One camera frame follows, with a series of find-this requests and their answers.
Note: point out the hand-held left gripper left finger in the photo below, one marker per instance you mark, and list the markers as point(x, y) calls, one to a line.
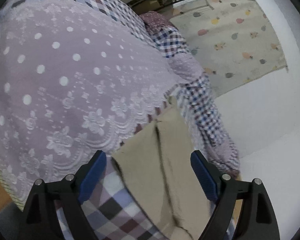
point(95, 175)

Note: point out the beige pants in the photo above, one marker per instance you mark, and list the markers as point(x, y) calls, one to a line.
point(165, 167)

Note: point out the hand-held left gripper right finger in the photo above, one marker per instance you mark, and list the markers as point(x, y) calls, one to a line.
point(203, 177)

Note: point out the checkered quilt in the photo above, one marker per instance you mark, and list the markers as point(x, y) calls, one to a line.
point(202, 105)

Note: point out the cardboard box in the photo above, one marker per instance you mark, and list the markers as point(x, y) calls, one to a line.
point(152, 1)

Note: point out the pineapple print wall cloth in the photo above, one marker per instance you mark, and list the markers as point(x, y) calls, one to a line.
point(235, 42)

